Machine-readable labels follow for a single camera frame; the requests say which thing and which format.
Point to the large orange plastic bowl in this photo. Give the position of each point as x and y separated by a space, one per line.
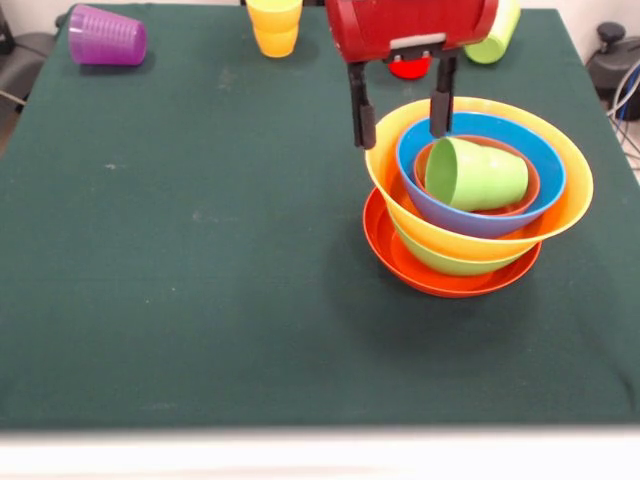
385 170

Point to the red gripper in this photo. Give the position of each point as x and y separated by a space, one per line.
400 22

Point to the small red plastic bowl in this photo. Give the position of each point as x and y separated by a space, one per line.
534 192

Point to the wide red plastic bowl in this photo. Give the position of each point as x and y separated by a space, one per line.
385 250

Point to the black rounded stand foot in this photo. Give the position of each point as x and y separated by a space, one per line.
612 55
25 65

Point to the green plastic bowl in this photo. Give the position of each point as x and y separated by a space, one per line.
450 265

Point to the blue plastic bowl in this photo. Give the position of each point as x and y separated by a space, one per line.
545 160

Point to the lime green plastic cup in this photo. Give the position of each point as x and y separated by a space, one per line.
495 42

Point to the dark green tablecloth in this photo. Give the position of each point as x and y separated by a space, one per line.
200 300

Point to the purple plastic cup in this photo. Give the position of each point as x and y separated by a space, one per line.
107 37

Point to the yellow plastic cup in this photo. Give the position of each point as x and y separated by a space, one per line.
274 30

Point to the red plastic cup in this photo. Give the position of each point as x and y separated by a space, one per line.
410 69

